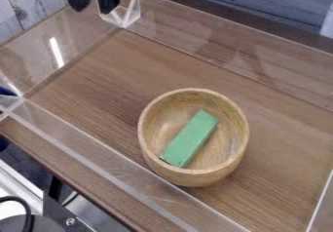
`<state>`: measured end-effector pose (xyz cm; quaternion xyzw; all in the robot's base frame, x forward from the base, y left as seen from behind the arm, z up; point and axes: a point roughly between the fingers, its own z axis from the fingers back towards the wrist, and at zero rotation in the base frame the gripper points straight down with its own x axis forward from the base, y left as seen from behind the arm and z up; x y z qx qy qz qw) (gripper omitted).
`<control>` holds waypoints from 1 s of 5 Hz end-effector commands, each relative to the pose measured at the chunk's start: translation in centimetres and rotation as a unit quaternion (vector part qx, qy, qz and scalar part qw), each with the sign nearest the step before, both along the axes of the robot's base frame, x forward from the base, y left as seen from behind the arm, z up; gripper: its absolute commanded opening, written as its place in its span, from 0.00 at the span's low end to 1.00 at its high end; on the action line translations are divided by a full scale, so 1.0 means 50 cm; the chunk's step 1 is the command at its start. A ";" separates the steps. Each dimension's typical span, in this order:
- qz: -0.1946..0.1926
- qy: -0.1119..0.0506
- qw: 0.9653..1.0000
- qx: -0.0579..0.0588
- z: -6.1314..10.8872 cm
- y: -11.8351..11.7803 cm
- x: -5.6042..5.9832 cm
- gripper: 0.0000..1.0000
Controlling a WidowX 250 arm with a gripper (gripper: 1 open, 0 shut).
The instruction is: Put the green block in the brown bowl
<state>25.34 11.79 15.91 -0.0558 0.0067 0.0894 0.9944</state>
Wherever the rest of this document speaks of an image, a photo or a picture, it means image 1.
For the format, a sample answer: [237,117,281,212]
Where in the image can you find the green rectangular block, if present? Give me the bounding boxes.
[159,110,220,169]

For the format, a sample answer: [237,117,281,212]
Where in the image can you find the metal table bracket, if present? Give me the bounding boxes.
[43,195,96,232]

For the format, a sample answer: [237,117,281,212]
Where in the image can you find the clear acrylic tray wall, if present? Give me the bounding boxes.
[0,0,333,232]

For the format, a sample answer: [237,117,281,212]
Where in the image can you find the brown wooden bowl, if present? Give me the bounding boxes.
[139,88,251,187]

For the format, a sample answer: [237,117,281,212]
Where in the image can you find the black cable loop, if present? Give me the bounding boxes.
[0,195,36,232]

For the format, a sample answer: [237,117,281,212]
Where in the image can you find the black table leg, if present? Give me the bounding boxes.
[48,176,64,201]

